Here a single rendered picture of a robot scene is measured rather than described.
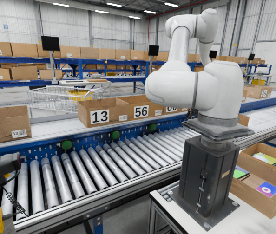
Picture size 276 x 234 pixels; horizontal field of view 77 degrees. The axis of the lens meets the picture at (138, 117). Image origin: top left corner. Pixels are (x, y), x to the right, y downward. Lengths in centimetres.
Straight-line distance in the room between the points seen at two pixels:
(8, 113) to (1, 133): 29
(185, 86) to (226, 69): 15
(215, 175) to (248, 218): 31
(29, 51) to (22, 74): 67
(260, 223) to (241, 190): 16
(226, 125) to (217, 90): 15
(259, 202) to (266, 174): 29
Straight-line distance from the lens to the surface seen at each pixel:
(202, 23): 127
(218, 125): 76
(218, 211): 101
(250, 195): 110
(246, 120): 202
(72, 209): 102
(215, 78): 73
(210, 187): 85
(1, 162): 76
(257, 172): 137
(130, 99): 189
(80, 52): 606
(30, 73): 560
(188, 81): 73
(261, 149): 166
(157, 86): 74
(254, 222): 106
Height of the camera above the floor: 143
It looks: 18 degrees down
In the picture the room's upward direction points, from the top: 2 degrees clockwise
